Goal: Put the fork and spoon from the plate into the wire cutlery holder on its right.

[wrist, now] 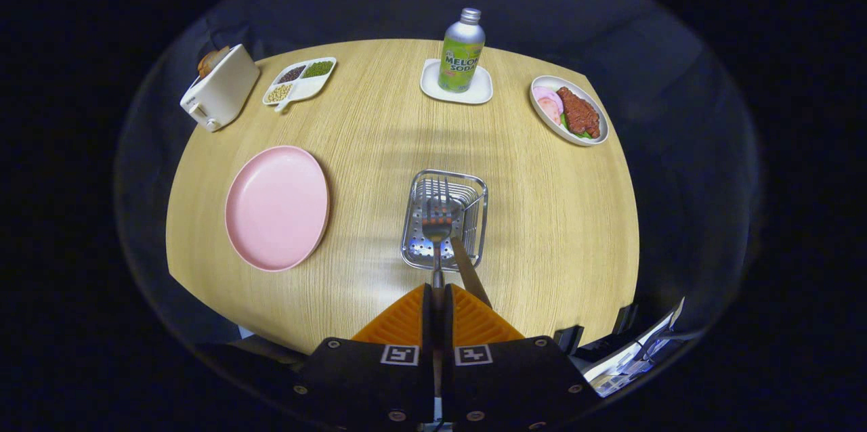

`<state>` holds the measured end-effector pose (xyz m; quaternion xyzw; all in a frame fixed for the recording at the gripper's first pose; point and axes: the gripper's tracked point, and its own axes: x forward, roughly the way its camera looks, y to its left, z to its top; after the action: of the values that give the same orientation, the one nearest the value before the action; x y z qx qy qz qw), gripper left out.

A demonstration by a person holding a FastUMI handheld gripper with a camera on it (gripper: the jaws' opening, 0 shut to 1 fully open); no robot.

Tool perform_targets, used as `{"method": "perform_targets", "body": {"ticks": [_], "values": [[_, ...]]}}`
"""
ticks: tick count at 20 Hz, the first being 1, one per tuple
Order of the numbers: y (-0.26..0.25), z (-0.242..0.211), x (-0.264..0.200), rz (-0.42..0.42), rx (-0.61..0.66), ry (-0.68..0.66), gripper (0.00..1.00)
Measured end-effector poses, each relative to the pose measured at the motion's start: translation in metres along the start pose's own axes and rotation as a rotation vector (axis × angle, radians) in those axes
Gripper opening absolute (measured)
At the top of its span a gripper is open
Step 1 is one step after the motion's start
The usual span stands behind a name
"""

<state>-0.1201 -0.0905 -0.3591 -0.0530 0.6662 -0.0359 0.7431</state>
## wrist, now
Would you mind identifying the toasted bread slice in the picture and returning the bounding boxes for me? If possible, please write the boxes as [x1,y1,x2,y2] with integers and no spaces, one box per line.
[197,46,231,79]

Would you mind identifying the perforated metal basket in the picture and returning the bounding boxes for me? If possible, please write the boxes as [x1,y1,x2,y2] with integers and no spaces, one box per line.
[400,169,489,273]

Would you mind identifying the green lettuce leaf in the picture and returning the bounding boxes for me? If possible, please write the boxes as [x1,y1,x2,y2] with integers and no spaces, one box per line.
[559,112,594,140]

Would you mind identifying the white toaster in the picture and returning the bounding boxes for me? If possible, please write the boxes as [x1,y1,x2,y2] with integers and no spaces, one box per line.
[179,44,261,133]

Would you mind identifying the metal spoon with brown handle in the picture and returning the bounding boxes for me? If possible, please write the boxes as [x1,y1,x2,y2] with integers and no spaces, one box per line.
[421,198,494,309]

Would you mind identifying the white square coaster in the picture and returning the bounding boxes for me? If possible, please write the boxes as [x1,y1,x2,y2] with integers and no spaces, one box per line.
[420,58,494,106]

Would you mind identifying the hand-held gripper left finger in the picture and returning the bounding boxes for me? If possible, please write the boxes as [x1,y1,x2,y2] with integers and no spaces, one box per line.
[291,283,434,429]

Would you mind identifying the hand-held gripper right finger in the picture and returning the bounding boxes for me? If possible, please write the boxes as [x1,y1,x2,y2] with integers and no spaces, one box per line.
[444,283,604,429]

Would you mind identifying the white paper sheets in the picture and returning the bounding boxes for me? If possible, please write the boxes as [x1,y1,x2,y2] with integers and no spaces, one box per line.
[583,297,686,397]

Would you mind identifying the brown meat cutlet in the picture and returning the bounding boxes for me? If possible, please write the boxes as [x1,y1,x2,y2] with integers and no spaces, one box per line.
[555,86,602,139]

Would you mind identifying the pink round plate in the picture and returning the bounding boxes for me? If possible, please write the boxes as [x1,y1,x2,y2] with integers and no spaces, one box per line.
[224,146,331,273]

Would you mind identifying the silver bottle with green label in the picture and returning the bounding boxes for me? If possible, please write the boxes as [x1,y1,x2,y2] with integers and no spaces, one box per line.
[438,7,486,93]

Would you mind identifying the metal fork with brown handle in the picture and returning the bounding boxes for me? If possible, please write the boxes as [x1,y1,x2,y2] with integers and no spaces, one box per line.
[425,176,454,412]

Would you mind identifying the white divided snack dish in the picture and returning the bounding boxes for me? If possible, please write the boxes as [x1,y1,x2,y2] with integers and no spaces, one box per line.
[262,57,338,113]

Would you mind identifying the pink ham slice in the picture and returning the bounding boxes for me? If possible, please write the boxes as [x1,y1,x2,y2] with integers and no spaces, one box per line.
[538,97,563,127]
[532,85,564,111]

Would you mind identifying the white oval plate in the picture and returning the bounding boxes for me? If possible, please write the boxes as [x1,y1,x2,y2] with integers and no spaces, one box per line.
[528,75,610,147]

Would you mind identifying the black table bracket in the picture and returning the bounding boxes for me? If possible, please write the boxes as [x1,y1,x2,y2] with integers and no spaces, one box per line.
[613,303,639,334]

